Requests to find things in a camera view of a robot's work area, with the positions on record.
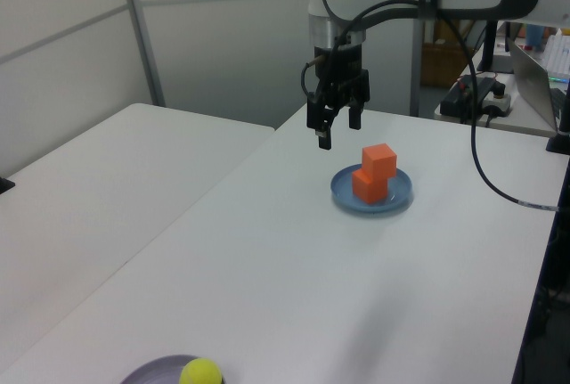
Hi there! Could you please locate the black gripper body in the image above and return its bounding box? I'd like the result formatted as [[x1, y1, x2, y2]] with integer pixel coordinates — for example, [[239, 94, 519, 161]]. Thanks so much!
[[311, 44, 371, 110]]

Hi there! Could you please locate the orange cube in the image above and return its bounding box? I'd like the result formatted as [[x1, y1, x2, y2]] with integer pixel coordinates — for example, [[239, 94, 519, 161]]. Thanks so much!
[[361, 143, 398, 179], [351, 167, 389, 205]]

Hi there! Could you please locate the yellow tennis ball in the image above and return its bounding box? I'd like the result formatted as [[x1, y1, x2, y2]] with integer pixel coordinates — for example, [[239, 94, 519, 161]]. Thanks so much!
[[179, 357, 224, 384]]

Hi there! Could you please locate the blue plate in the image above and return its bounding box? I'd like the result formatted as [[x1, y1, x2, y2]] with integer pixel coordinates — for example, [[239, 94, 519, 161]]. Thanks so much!
[[330, 165, 414, 217]]

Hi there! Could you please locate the brown cardboard box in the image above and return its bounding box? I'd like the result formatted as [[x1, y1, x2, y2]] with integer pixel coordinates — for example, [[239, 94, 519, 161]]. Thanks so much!
[[421, 18, 476, 89]]

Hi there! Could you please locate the black power supply box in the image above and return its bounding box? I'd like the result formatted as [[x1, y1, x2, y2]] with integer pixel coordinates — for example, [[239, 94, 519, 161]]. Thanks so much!
[[439, 74, 496, 125]]

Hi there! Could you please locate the grey button box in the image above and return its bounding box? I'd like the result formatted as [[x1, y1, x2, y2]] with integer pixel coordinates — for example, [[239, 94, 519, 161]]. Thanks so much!
[[483, 82, 513, 118]]

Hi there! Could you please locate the black monitor stand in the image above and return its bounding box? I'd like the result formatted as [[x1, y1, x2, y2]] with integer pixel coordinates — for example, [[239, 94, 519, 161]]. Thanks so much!
[[478, 20, 517, 75]]

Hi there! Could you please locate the silver laptop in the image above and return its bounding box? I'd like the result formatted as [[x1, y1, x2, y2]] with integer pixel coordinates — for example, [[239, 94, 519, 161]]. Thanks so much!
[[507, 36, 570, 134]]

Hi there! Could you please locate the purple plate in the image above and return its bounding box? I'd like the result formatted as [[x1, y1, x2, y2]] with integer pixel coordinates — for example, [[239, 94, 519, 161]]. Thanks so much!
[[118, 354, 231, 384]]

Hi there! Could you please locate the grey partition post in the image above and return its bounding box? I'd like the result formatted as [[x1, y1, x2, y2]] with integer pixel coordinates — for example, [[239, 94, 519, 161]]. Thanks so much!
[[409, 18, 424, 118], [116, 0, 167, 108]]

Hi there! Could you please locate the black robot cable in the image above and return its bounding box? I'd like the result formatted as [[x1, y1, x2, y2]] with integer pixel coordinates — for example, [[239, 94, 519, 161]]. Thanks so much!
[[299, 0, 561, 214]]

